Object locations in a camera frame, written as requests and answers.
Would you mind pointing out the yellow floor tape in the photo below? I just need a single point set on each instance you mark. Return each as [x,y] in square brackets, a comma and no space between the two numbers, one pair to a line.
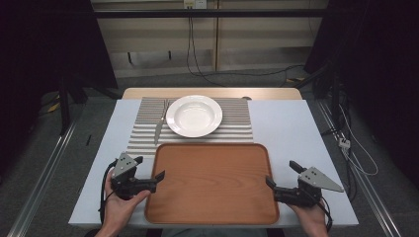
[295,80]
[53,107]

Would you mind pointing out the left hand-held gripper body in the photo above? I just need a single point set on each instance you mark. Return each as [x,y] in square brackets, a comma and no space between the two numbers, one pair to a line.
[122,166]

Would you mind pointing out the person's right hand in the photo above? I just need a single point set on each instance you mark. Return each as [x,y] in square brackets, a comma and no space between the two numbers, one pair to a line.
[313,217]

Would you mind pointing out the grey striped placemat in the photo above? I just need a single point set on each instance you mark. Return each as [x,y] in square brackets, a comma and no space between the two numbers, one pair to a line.
[237,115]

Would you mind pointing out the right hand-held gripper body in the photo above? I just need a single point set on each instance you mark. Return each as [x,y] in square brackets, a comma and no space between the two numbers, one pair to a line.
[313,179]

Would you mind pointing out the aluminium floor rail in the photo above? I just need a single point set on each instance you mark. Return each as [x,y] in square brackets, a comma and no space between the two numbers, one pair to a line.
[39,184]
[369,194]

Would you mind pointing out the black metal stand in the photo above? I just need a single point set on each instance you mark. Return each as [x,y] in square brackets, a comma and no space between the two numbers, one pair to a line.
[335,95]
[64,105]

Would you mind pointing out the small black floor object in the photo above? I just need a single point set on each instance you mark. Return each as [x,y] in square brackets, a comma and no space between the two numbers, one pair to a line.
[88,140]

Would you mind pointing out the white plate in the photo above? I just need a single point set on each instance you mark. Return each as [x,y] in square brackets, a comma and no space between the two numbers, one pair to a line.
[194,116]

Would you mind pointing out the black curtain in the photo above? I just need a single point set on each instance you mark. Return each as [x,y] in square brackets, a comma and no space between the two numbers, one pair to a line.
[378,65]
[39,49]

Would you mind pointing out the person's left hand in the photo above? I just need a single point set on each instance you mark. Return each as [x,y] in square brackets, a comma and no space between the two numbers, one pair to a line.
[118,210]

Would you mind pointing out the black crossbar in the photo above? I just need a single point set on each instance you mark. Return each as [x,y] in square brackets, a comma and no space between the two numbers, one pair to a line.
[230,13]

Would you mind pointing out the silver fork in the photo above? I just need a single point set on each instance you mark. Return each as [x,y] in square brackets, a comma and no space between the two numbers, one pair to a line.
[164,107]
[158,130]

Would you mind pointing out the wooden tray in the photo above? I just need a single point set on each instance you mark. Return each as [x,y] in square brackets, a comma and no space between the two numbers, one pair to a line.
[210,184]

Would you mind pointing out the person's grey clothing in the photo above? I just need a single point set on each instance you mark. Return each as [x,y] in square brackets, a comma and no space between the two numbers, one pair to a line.
[214,233]

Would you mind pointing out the white wall outlet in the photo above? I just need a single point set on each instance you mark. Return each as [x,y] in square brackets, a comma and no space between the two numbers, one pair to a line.
[195,4]

